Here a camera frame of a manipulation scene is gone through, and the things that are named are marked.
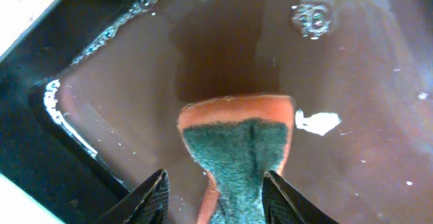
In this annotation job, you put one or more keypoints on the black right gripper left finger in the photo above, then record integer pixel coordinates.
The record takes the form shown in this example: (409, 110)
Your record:
(147, 204)

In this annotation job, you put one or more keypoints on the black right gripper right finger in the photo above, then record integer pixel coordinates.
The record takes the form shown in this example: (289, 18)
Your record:
(283, 204)

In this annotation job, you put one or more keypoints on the orange and black sponge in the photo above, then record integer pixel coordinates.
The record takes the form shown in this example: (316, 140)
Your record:
(236, 140)

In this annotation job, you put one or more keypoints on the black water tray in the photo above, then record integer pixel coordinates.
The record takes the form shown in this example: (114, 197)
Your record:
(91, 94)

